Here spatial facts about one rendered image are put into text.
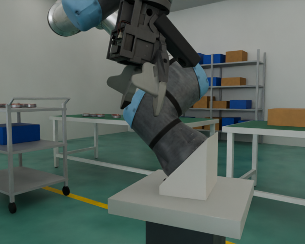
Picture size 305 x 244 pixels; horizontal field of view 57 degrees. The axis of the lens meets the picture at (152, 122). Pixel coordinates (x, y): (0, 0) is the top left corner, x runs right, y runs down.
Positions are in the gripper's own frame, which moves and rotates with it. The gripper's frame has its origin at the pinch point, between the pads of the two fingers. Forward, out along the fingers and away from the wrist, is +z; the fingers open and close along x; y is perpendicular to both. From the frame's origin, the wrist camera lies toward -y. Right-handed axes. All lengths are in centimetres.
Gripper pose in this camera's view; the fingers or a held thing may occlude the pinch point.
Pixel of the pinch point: (140, 114)
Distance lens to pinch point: 51.8
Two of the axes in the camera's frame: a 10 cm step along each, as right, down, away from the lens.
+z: -2.0, 9.8, 0.3
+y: -8.7, -1.6, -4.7
